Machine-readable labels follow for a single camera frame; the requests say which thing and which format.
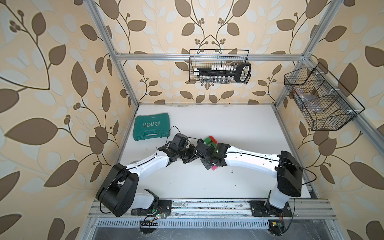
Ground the red lego brick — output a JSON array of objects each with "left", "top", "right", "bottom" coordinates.
[{"left": 209, "top": 136, "right": 218, "bottom": 144}]

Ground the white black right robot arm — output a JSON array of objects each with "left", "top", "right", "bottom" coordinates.
[{"left": 195, "top": 139, "right": 304, "bottom": 211}]

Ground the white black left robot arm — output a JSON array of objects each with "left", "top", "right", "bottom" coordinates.
[{"left": 96, "top": 144, "right": 198, "bottom": 217}]

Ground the green plastic tool case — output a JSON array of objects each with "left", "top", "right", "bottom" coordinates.
[{"left": 133, "top": 113, "right": 171, "bottom": 141}]

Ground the black white socket tool set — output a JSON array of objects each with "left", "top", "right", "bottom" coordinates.
[{"left": 192, "top": 63, "right": 252, "bottom": 85}]

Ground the plastic bag in basket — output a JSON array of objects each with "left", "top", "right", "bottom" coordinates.
[{"left": 296, "top": 88, "right": 323, "bottom": 113}]

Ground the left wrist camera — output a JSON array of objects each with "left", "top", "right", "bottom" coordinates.
[{"left": 170, "top": 133, "right": 188, "bottom": 151}]

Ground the aluminium front rail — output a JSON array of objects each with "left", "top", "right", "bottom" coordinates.
[{"left": 86, "top": 197, "right": 337, "bottom": 220}]

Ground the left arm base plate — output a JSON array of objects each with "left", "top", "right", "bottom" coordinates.
[{"left": 131, "top": 200, "right": 173, "bottom": 216}]

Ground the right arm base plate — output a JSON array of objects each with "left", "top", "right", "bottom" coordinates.
[{"left": 250, "top": 200, "right": 294, "bottom": 218}]

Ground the black wire basket back wall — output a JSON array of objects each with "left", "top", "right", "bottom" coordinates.
[{"left": 189, "top": 49, "right": 252, "bottom": 85}]

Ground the black wire basket wall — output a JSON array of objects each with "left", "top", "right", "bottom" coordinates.
[
  {"left": 284, "top": 63, "right": 365, "bottom": 131},
  {"left": 189, "top": 49, "right": 252, "bottom": 85}
]

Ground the black wire basket right wall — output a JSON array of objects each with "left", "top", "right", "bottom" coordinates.
[{"left": 284, "top": 63, "right": 365, "bottom": 131}]

